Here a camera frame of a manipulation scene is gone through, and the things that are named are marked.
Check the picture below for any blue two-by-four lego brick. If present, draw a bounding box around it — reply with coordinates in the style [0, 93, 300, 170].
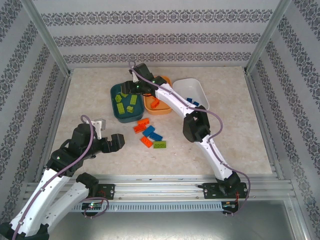
[149, 131, 164, 142]
[142, 125, 156, 137]

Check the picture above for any teal plastic container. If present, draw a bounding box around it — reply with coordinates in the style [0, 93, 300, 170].
[110, 81, 146, 124]

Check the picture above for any orange plastic container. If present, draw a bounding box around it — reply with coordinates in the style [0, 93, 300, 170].
[142, 75, 173, 116]

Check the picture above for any white plastic container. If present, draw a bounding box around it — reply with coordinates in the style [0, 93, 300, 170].
[172, 78, 210, 111]

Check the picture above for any small circuit board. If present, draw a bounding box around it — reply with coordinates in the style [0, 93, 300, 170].
[81, 202, 104, 210]
[221, 201, 240, 210]

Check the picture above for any grey metal panel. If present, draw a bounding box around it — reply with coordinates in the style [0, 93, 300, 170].
[47, 211, 301, 240]

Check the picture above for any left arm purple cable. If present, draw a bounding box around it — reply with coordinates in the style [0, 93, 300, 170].
[11, 114, 110, 240]

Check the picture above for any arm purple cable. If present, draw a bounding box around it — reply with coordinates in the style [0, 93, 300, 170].
[11, 114, 110, 240]
[128, 61, 252, 219]

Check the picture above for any aluminium side rail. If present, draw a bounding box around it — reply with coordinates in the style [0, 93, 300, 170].
[33, 71, 74, 183]
[243, 71, 286, 181]

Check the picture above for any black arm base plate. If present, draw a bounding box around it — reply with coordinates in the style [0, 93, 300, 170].
[84, 183, 116, 200]
[201, 182, 248, 200]

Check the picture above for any long aluminium base rail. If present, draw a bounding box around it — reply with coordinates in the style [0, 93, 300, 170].
[23, 174, 295, 201]

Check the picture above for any grey slotted cable duct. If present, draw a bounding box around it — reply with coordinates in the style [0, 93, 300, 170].
[72, 201, 223, 213]

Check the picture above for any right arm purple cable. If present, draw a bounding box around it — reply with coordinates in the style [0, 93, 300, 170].
[128, 61, 252, 219]

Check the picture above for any aluminium frame post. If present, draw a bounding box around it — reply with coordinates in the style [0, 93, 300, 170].
[21, 0, 73, 77]
[243, 0, 293, 75]

